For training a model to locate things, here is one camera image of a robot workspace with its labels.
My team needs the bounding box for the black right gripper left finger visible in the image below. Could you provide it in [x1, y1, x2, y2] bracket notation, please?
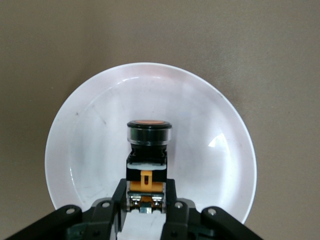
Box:
[4, 178, 129, 240]

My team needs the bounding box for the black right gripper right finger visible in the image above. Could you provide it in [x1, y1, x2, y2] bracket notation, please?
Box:
[161, 178, 263, 240]

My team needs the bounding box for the orange push button switch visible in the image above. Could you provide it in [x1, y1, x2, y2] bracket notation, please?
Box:
[125, 119, 174, 216]

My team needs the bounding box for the pink round plate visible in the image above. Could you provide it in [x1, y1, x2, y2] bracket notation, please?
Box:
[44, 62, 258, 225]

